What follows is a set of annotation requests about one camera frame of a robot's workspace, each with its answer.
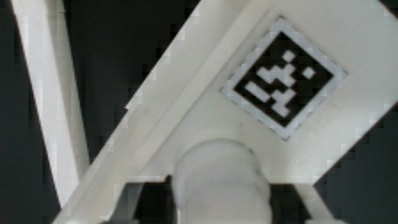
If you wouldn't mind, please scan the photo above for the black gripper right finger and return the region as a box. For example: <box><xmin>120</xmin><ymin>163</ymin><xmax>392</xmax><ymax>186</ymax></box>
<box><xmin>269</xmin><ymin>182</ymin><xmax>340</xmax><ymax>224</ymax></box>

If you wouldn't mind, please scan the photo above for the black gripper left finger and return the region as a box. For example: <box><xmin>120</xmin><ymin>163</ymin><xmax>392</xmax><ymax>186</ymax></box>
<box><xmin>109</xmin><ymin>182</ymin><xmax>177</xmax><ymax>224</ymax></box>

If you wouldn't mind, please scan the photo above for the white cabinet body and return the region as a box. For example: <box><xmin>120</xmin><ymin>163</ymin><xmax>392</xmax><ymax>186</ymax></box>
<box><xmin>54</xmin><ymin>0</ymin><xmax>398</xmax><ymax>224</ymax></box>

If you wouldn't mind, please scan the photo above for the white front fence bar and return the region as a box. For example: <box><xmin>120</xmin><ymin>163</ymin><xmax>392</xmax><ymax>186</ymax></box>
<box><xmin>11</xmin><ymin>0</ymin><xmax>90</xmax><ymax>205</ymax></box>

